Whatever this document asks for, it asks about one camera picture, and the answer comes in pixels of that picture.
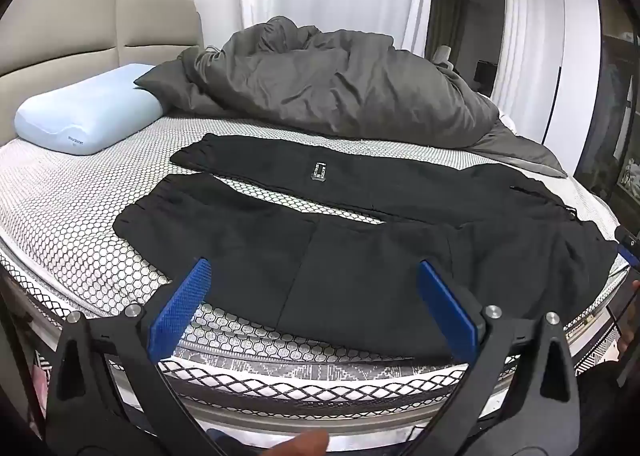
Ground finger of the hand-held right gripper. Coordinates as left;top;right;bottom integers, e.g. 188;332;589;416
614;223;640;268

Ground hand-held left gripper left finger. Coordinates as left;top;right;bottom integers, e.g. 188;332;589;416
45;257;221;456

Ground white wardrobe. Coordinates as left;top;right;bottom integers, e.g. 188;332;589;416
542;0;601;162

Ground light blue pillow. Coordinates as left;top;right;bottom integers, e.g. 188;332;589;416
14;63;165;157

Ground black pants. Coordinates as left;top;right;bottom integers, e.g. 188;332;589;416
114;132;617;359

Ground white sheer curtain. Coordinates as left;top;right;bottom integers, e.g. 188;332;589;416
492;0;561;102

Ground grey duvet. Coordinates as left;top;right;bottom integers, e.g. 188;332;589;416
134;15;568;178

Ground thin black pole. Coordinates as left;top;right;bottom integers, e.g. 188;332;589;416
0;266;43;439

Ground black monitor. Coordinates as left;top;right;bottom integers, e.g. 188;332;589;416
472;61;498;97

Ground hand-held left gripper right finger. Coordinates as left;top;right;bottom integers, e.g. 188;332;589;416
419;260;583;456

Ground white chair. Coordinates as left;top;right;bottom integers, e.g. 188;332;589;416
432;45;458;72

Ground beige padded headboard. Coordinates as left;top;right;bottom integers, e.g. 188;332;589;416
0;0;203;147

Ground honeycomb patterned mattress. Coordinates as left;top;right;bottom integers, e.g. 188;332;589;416
0;106;636;437

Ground person's left hand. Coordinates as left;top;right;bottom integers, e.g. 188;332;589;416
267;430;331;456

